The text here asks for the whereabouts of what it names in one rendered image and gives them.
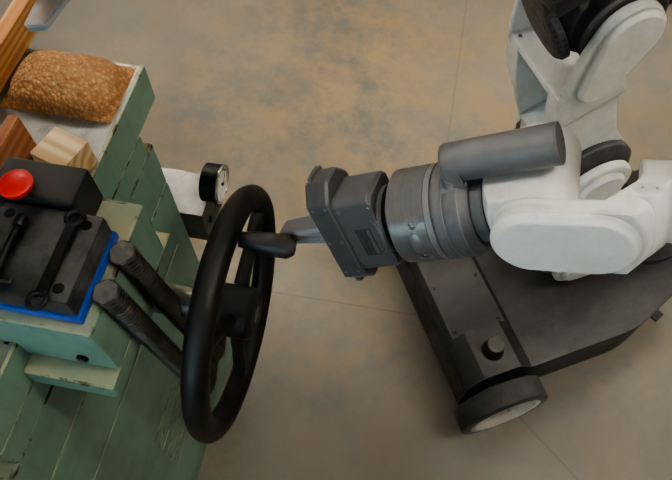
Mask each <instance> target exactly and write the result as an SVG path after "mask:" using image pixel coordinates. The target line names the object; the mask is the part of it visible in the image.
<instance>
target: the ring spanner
mask: <svg viewBox="0 0 672 480"><path fill-rule="evenodd" d="M75 213H79V214H80V215H81V217H80V219H79V220H78V221H76V222H71V221H70V219H69V218H70V216H71V215H72V214H75ZM86 218H87V215H86V212H85V211H84V210H83V209H81V208H72V209H70V210H68V211H67V212H66V213H65V215H64V218H63V221H64V223H65V224H66V226H65V228H64V230H63V232H62V234H61V236H60V239H59V241H58V243H57V245H56V247H55V249H54V251H53V253H52V256H51V258H50V260H49V262H48V264H47V266H46V268H45V271H44V273H43V275H42V277H41V279H40V281H39V283H38V285H37V288H36V289H34V290H32V291H30V292H29V293H28V294H27V295H26V297H25V300H24V305H25V307H26V308H27V309H28V310H30V311H39V310H41V309H43V308H44V307H45V306H46V305H47V304H48V302H49V298H50V297H49V294H48V292H47V291H48V288H49V286H50V284H51V282H52V280H53V278H54V275H55V273H56V271H57V269H58V267H59V264H60V262H61V260H62V258H63V256H64V254H65V251H66V249H67V247H68V245H69V243H70V240H71V238H72V236H73V234H74V232H75V230H76V227H79V226H81V225H82V224H83V223H84V222H85V220H86ZM35 295H42V297H43V300H42V302H41V303H40V304H38V305H32V304H31V299H32V298H33V297H34V296H35Z"/></svg>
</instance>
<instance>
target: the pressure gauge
mask: <svg viewBox="0 0 672 480"><path fill-rule="evenodd" d="M224 169H225V174H224ZM223 181H224V186H221V183H223ZM228 185H229V169H228V166H227V165H226V164H218V163H211V162H207V163H206V164H205V165H204V166H203V168H202V171H201V174H200V178H199V197H200V199H201V200H202V201H206V202H209V203H217V204H221V203H223V201H224V199H225V197H226V194H227V190H228Z"/></svg>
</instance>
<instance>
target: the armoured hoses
mask: <svg viewBox="0 0 672 480"><path fill-rule="evenodd" d="M108 255H109V260H110V262H111V263H112V264H113V265H114V266H116V267H119V269H120V270H122V272H123V273H124V275H126V276H127V278H129V280H131V282H132V283H133V284H134V285H135V286H136V287H137V288H138V289H139V290H140V291H141V292H142V293H143V294H144V295H145V296H146V298H148V300H150V302H151V303H152V304H153V305H154V306H155V307H156V308H157V309H158V310H159V311H160V312H161V313H162V314H163V315H164V316H165V317H166V318H167V319H168V320H169V321H170V322H171V323H172V324H173V325H174V326H175V327H176V328H177V329H178V330H179V331H180V332H181V333H182V334H183V335H184V332H185V325H186V318H182V317H181V315H182V314H181V313H180V312H181V311H182V307H181V301H180V299H179V298H178V296H177V295H176V294H175V293H174V292H173V290H171V288H170V287H169V286H168V285H167V283H165V281H164V280H163V279H162V278H161V276H159V274H158V273H157V272H156V271H155V269H153V267H152V266H151V265H150V264H149V263H148V261H147V260H146V259H145V258H144V256H142V253H141V252H140V251H139V250H138V248H137V247H136V246H135V245H134V244H133V243H131V242H130V241H125V240H120V241H119V242H116V243H115V244H114V245H113V246H112V247H111V248H110V251H109V254H108ZM92 296H93V298H92V299H93V300H94V301H95V302H96V303H97V304H98V305H99V306H101V307H103V309H105V310H106V312H109V314H110V315H111V317H113V318H114V319H116V321H117V322H118V323H119V324H120V325H121V326H122V327H124V328H125V329H126V330H127V331H128V332H129V333H130V334H131V335H132V336H133V337H134V338H136V339H137V340H138V341H139V342H140V343H141V344H142V345H143V346H144V347H145V348H147V349H148V350H149V351H150V352H151V353H152V354H153V355H154V356H155V357H156V358H157V359H159V360H160V361H161V362H162V363H163V364H164V365H165V366H166V367H167V368H168V369H170V370H171V371H172V372H173V373H174V374H175V375H176V376H177V377H178V378H179V379H180V374H181V357H182V351H181V350H180V348H178V346H177V345H176V344H175V343H174V342H173V341H172V340H171V339H170V338H169V337H168V336H167V335H166V334H165V333H164V332H163V331H162V329H160V327H159V326H158V325H157V324H156V323H155V322H154V321H153V320H152V319H151V318H150V317H149V316H148V315H147V314H146V313H145V312H144V311H143V309H141V307H140V306H139V305H138V304H137V303H136V302H135V301H134V300H133V299H132V298H131V297H130V296H129V294H128V293H127V292H126V291H125V290H124V289H123V288H122V287H121V286H120V285H119V284H118V283H117V282H116V281H115V280H112V279H109V278H108V279H105V280H102V281H100V282H99V283H98V284H97V285H95V287H94V289H93V292H92ZM225 348H226V337H225V336H224V337H223V338H222V339H221V340H220V342H219V343H218V344H217V346H216V347H215V349H214V350H213V352H212V361H211V374H210V394H211V393H212V392H213V391H214V388H215V384H216V378H217V370H218V362H219V360H220V359H221V358H222V357H223V356H224V353H225Z"/></svg>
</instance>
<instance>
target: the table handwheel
mask: <svg viewBox="0 0 672 480"><path fill-rule="evenodd" d="M249 216H250V218H249V223H248V228H247V232H271V233H276V225H275V214H274V208H273V204H272V201H271V199H270V196H269V195H268V193H267V192H266V191H265V190H264V189H263V188H262V187H260V186H258V185H254V184H249V185H245V186H242V187H240V188H239V189H237V190H236V191H235V192H234V193H233V194H232V195H231V196H230V197H229V198H228V200H227V201H226V203H225V204H224V206H223V207H222V209H221V211H220V213H219V215H218V217H217V219H216V221H215V223H214V225H213V227H212V230H211V232H210V235H209V237H208V240H207V242H206V245H205V248H204V251H203V254H202V257H201V260H200V263H199V267H198V270H197V274H196V278H195V282H194V286H193V287H188V286H182V285H176V284H171V283H167V285H168V286H169V287H170V288H171V290H173V292H174V293H175V294H176V295H177V296H178V298H179V299H180V301H181V307H182V311H181V312H180V313H181V314H182V315H181V317H182V318H186V325H185V332H184V339H183V347H182V357H181V374H180V397H181V408H182V415H183V419H184V422H185V425H186V428H187V430H188V432H189V434H190V435H191V436H192V437H193V438H194V439H195V440H196V441H198V442H200V443H205V444H208V443H213V442H216V441H217V440H219V439H221V438H222V437H223V436H224V435H225V434H226V433H227V432H228V430H229V429H230V427H231V426H232V424H233V423H234V421H235V419H236V417H237V415H238V413H239V411H240V409H241V406H242V404H243V402H244V399H245V397H246V394H247V391H248V388H249V386H250V383H251V380H252V376H253V373H254V370H255V366H256V363H257V359H258V355H259V351H260V347H261V343H262V339H263V335H264V330H265V325H266V320H267V315H268V310H269V304H270V298H271V291H272V283H273V275H274V264H275V258H274V257H270V256H267V255H263V254H259V253H256V252H252V251H250V250H247V249H244V248H243V250H242V254H241V258H240V261H239V265H238V269H237V273H236V277H235V280H234V284H232V283H226V282H225V281H226V278H227V274H228V270H229V267H230V263H231V260H232V257H233V254H234V250H235V248H236V245H237V242H238V239H239V237H240V234H241V232H242V229H243V227H244V225H245V223H246V221H247V219H248V217H249ZM252 269H253V274H252ZM251 274H252V282H251V287H250V286H249V284H250V279H251ZM224 336H225V337H230V341H231V348H232V360H233V367H232V370H231V373H230V376H229V379H228V381H227V384H226V386H225V389H224V391H223V393H222V395H221V397H220V399H219V401H218V403H217V405H216V407H215V408H214V410H213V411H212V410H211V403H210V374H211V361H212V352H213V350H214V349H215V347H216V346H217V344H218V343H219V342H220V340H221V339H222V338H223V337H224Z"/></svg>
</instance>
